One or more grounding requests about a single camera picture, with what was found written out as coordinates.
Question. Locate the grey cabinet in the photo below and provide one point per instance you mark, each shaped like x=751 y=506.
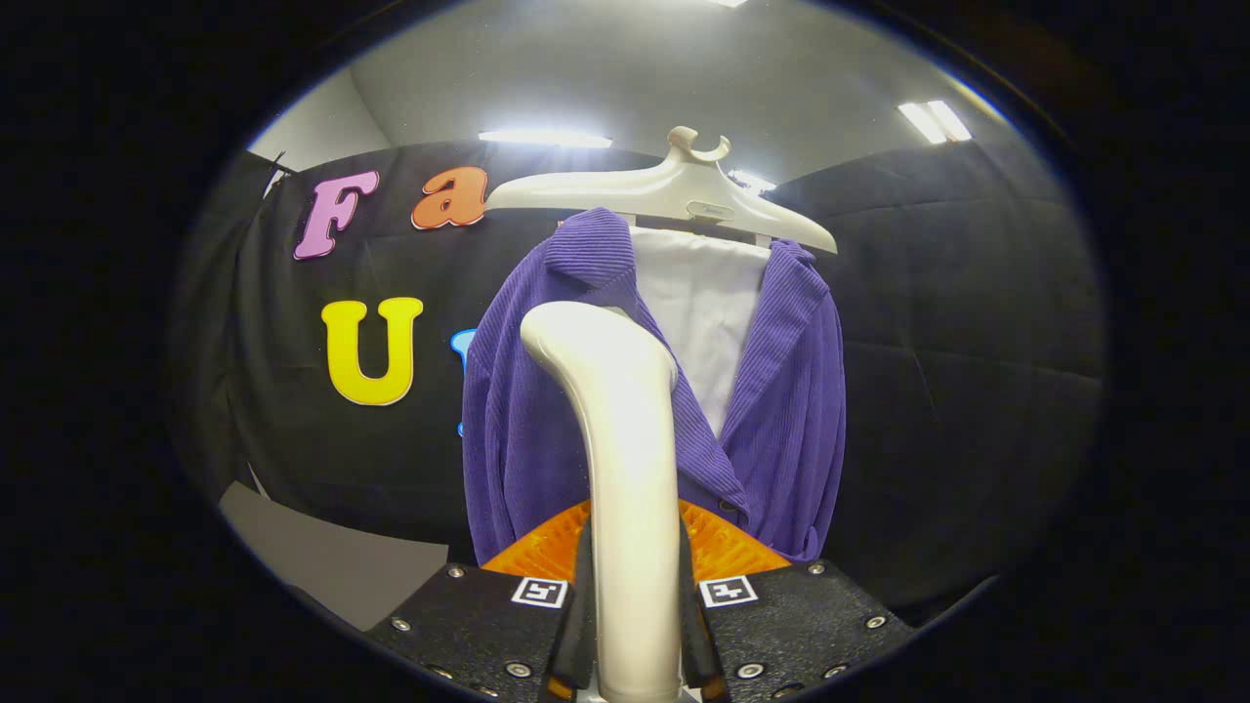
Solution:
x=332 y=561

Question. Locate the white clothes hanger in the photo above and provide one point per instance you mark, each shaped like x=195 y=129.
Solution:
x=674 y=190

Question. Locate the white backing cloth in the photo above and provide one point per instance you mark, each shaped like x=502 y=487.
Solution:
x=703 y=312

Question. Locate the long ceiling light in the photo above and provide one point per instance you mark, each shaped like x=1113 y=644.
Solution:
x=547 y=139

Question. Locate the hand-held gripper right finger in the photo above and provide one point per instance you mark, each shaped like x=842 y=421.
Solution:
x=801 y=625

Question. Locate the double ceiling light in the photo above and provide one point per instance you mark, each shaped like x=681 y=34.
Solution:
x=933 y=122

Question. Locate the small ceiling light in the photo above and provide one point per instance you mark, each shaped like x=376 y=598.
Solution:
x=752 y=181

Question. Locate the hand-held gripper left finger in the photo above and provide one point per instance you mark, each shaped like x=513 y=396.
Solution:
x=479 y=625

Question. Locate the black backdrop cloth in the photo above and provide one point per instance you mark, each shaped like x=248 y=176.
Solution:
x=977 y=391

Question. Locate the white garment steamer head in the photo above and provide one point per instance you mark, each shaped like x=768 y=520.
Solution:
x=630 y=488

